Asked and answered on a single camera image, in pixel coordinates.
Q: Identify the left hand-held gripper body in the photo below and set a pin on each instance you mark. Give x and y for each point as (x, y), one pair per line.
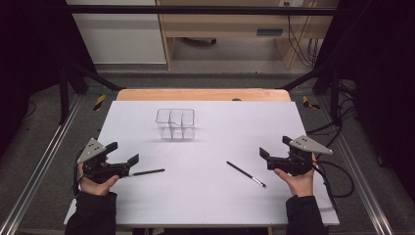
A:
(94, 168)

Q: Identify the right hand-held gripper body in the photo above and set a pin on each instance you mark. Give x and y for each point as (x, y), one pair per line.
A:
(298, 161)

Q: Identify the clear plastic organizer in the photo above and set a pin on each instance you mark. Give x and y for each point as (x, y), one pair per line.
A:
(176, 125)

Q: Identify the person's left hand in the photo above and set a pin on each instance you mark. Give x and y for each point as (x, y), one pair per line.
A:
(96, 188)

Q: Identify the person's right hand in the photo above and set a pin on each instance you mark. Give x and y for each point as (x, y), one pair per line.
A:
(301, 186)

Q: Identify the yellow black floor tape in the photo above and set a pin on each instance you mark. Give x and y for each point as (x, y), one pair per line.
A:
(306, 103)
(99, 103)

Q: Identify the black metal stand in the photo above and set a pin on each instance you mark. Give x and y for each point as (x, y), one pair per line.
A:
(64, 94)
(334, 94)

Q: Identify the white board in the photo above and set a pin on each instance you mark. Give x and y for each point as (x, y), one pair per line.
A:
(208, 196)

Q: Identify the wooden table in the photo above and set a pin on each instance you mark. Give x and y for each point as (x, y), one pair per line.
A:
(195, 94)

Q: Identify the white cabinet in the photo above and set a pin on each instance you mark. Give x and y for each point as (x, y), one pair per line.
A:
(120, 39)

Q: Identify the dark curtain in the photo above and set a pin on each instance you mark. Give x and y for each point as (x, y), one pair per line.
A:
(381, 65)
(29, 49)

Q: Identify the aluminium floor rail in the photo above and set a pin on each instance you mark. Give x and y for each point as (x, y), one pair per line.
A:
(355, 163)
(39, 163)

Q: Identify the black horizontal frame bar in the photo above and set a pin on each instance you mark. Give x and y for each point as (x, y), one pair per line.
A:
(195, 10)

